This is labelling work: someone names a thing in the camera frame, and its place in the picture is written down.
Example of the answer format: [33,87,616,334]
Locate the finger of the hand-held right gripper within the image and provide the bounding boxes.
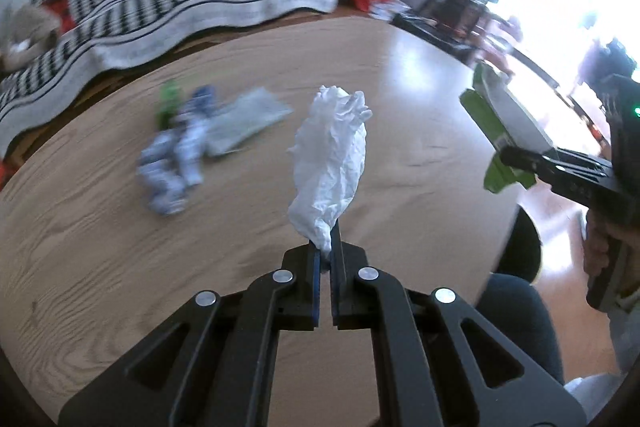
[514,171,552,190]
[500,145,612,178]

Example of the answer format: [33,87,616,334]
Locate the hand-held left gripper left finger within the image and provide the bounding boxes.
[57,241,323,427]

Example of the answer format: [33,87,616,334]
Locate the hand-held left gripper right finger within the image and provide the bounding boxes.
[330,219,587,427]

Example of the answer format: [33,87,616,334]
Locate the green and white carton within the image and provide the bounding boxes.
[459,64,556,194]

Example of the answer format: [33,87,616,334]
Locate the white tissue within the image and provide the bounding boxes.
[286,84,373,254]

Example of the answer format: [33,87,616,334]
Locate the person's right forearm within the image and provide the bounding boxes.
[607,289,640,375]

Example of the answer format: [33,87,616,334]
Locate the person's right hand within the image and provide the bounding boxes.
[583,209,610,279]

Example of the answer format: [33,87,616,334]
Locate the person's leg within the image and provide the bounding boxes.
[475,273,567,384]

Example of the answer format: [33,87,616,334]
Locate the grey flat packet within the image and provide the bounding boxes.
[205,88,295,158]

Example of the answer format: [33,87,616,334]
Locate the black chair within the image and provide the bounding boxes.
[390,0,501,58]

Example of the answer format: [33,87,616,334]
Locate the white polka dot wrapper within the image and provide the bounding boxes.
[137,129,192,215]

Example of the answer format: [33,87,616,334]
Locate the crumpled blue white wrapper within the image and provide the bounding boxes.
[172,86,223,188]

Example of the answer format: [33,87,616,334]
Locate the small green wrapper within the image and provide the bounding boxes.
[157,79,183,130]

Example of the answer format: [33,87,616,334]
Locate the striped covered sofa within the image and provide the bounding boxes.
[0,0,341,158]

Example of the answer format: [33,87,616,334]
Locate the red cushion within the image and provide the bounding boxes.
[42,0,78,32]

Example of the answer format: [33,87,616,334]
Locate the brown plush toy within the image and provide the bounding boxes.
[0,4,58,72]

